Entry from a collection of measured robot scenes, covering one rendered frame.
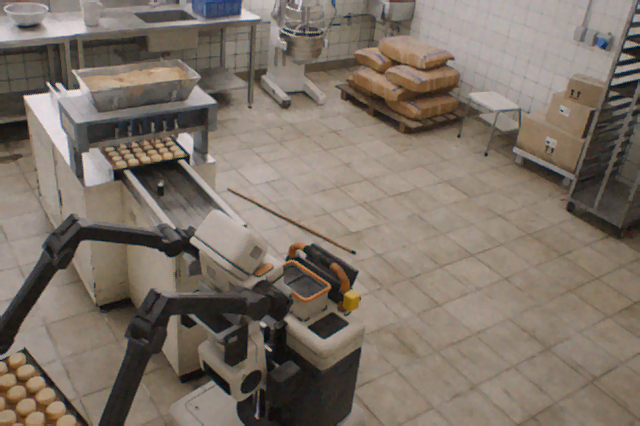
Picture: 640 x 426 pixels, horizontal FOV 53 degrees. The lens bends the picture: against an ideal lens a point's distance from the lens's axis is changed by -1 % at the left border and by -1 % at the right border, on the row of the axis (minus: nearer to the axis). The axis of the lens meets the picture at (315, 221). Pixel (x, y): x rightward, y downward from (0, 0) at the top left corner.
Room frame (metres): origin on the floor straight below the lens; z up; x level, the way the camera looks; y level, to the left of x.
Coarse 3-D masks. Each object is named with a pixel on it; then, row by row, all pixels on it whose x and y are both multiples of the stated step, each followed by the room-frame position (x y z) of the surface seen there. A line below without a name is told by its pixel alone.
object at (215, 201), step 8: (184, 160) 2.99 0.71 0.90; (176, 168) 3.00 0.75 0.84; (184, 168) 2.92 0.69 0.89; (184, 176) 2.92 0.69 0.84; (192, 176) 2.84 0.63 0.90; (192, 184) 2.84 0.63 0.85; (200, 184) 2.76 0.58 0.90; (200, 192) 2.76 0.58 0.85; (208, 192) 2.69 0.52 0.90; (208, 200) 2.69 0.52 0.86; (216, 200) 2.62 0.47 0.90; (216, 208) 2.62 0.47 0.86; (224, 208) 2.56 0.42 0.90; (232, 216) 2.50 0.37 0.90
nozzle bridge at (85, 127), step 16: (80, 96) 3.03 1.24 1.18; (192, 96) 3.18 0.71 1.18; (208, 96) 3.20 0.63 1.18; (64, 112) 2.88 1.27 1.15; (80, 112) 2.83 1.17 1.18; (96, 112) 2.85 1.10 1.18; (112, 112) 2.87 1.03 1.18; (128, 112) 2.89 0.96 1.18; (144, 112) 2.91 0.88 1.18; (160, 112) 2.95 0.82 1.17; (176, 112) 3.09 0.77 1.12; (192, 112) 3.14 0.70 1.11; (208, 112) 3.11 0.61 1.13; (64, 128) 2.91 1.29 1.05; (80, 128) 2.72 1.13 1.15; (96, 128) 2.85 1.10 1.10; (112, 128) 2.89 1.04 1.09; (144, 128) 2.99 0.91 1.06; (160, 128) 3.04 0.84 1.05; (176, 128) 3.05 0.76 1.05; (192, 128) 3.09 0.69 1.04; (208, 128) 3.11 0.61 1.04; (80, 144) 2.72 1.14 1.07; (96, 144) 2.79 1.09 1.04; (112, 144) 2.84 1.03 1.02; (80, 160) 2.81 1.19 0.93; (80, 176) 2.80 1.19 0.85
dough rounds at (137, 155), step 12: (132, 144) 3.07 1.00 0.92; (144, 144) 3.08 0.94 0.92; (156, 144) 3.10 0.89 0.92; (168, 144) 3.11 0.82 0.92; (108, 156) 2.94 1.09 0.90; (120, 156) 2.94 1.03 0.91; (132, 156) 2.93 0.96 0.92; (144, 156) 2.95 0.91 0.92; (156, 156) 2.96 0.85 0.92; (168, 156) 2.98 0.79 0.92; (180, 156) 3.01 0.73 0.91
